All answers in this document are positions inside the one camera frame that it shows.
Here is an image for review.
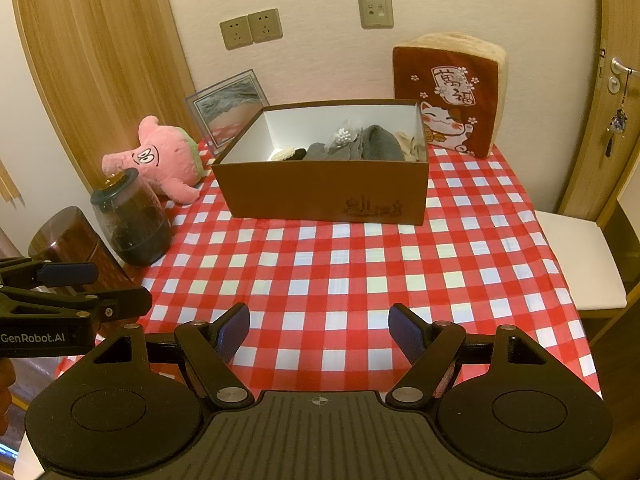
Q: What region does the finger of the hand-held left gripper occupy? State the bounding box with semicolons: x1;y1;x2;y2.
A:
0;285;153;333
0;257;100;291

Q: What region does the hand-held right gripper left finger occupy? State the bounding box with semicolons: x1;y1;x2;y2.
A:
92;302;257;411

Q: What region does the red checkered tablecloth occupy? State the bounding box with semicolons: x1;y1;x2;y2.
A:
52;137;601;401

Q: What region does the grey knit hat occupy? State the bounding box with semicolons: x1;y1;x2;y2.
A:
357;125;405;162

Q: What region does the grey ragged cloth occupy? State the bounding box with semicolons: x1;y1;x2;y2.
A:
304;135;368;162

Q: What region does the hanging keychain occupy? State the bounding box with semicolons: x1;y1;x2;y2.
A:
602;72;628;158

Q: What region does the wooden door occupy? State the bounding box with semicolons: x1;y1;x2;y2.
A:
555;0;640;233

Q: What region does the white chair seat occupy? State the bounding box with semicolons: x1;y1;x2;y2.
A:
534;210;628;318

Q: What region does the glass jar with green lid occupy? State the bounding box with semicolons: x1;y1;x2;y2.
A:
90;167;172;267

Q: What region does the pink plush toy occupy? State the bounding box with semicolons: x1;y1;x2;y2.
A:
101;115;205;204

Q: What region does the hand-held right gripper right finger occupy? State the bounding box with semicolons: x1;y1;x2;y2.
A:
385;302;551;411

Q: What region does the beige data wall socket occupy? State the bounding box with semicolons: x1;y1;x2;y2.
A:
358;0;396;29

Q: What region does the silver door handle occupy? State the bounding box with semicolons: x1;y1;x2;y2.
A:
607;57;640;95

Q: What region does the brown cardboard box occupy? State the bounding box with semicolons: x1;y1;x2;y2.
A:
211;99;431;226

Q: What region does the brown transparent container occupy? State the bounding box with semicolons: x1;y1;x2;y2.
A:
27;206;136;321

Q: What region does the clear plastic packet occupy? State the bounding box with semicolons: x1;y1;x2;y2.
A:
330;117;363;148

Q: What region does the beige cloth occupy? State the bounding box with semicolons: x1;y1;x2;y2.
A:
394;131;429;163

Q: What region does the red lucky cat cushion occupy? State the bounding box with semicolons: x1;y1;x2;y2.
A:
392;32;508;160

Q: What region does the beige double wall socket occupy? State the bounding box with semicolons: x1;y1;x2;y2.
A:
247;8;283;44
220;16;251;51

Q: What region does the wooden panel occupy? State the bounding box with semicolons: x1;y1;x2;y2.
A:
10;0;201;196

